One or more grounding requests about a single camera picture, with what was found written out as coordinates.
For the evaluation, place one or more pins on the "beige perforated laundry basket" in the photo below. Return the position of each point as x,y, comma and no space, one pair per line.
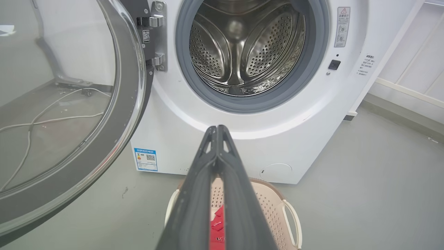
270,205

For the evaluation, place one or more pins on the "grey wheeled stand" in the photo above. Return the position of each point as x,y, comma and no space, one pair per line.
52,62

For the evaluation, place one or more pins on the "white warning sticker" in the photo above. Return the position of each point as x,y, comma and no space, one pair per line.
342,27

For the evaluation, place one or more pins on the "round white filter cover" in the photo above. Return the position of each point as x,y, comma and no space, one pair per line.
275,172

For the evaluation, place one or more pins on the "steel perforated washer drum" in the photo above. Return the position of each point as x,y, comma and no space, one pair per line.
249,45

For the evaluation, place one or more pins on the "metal door hinge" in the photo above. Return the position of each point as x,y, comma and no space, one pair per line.
159,38

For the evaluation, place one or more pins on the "small text sticker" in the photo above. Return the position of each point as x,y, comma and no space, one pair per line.
366,65

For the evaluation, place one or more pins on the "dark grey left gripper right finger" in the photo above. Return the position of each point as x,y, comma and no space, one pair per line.
242,205

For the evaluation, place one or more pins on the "blue energy label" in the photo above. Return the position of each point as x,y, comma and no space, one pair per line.
145,159

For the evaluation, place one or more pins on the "red garment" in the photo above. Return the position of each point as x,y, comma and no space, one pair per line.
218,225

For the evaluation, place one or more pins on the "white front-load washing machine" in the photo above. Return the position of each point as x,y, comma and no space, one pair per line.
277,139

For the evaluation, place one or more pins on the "white railing frame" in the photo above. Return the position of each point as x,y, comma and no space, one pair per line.
409,91

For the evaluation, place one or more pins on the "black door latch socket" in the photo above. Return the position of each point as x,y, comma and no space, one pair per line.
334,65

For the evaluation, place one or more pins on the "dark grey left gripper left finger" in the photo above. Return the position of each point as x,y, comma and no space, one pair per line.
194,198

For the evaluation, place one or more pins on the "round black glass washer door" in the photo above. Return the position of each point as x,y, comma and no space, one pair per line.
114,146

